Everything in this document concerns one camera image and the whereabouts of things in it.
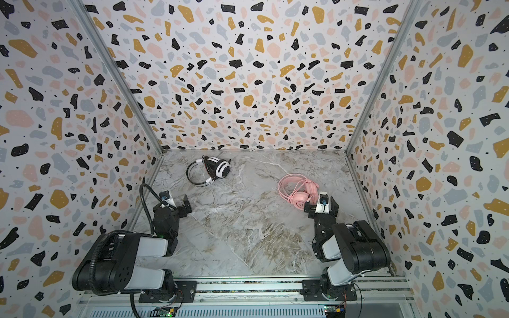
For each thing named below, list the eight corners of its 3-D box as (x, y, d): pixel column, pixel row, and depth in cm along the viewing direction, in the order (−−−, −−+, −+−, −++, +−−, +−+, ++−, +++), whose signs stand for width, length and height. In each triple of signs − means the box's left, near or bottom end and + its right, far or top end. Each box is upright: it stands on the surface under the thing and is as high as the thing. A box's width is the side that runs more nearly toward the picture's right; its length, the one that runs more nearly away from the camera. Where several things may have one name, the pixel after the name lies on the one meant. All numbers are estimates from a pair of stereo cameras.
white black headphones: (187, 186, 107) (181, 175, 100) (193, 166, 116) (188, 155, 109) (228, 186, 108) (225, 176, 101) (231, 167, 117) (228, 156, 110)
